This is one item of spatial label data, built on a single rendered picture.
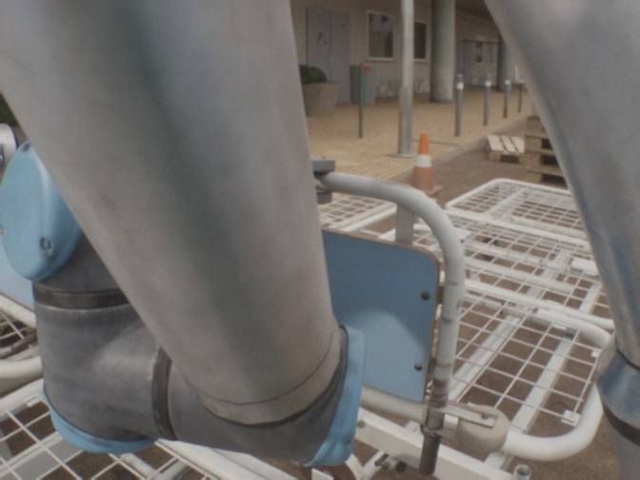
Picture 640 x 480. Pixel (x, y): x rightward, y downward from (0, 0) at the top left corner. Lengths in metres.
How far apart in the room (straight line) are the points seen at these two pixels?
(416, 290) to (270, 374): 0.34
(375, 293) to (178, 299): 0.42
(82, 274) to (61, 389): 0.08
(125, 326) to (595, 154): 0.28
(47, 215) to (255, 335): 0.16
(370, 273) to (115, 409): 0.33
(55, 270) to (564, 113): 0.28
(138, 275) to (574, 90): 0.18
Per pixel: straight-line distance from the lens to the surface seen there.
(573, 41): 0.22
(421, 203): 0.51
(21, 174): 0.33
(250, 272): 0.16
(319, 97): 9.46
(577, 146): 0.23
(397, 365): 0.60
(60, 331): 0.34
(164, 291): 0.16
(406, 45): 5.74
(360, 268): 0.56
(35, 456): 1.05
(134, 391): 0.32
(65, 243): 0.30
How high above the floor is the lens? 1.11
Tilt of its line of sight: 21 degrees down
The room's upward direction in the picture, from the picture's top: straight up
